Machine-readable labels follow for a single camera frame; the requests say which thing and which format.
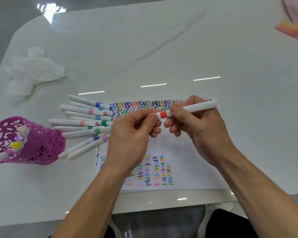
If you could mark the peach banded white marker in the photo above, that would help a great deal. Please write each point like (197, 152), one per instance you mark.
(22, 128)

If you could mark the bunch of white markers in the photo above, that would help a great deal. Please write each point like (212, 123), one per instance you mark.
(74, 122)

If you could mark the red banded white marker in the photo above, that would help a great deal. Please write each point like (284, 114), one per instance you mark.
(201, 106)

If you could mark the pink pencil case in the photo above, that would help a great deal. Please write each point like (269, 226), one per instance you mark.
(296, 8)

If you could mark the person's left forearm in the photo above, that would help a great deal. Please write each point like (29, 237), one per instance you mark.
(89, 208)

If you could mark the person's right white shoe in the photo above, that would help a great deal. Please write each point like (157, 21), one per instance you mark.
(206, 218)

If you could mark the crumpled white tissue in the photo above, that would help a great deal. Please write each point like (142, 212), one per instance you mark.
(37, 70)

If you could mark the pink perforated pen holder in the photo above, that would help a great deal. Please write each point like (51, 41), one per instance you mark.
(44, 146)

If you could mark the black trousers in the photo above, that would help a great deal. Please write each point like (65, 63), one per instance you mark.
(233, 228)

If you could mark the lilac banded white marker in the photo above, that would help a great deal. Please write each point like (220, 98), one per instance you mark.
(0, 158)

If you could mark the person's right hand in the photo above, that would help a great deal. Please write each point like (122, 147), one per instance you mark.
(208, 136)

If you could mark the yellow banded white marker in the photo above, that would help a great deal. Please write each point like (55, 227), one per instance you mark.
(16, 145)

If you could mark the purple banded white marker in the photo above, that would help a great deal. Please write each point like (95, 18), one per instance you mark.
(21, 138)

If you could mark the person's right forearm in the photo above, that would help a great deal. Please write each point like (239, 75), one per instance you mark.
(263, 200)

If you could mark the pink yellow eraser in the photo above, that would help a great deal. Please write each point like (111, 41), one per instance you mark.
(290, 29)

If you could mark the person's left hand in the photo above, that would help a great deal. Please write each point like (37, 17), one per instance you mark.
(129, 146)

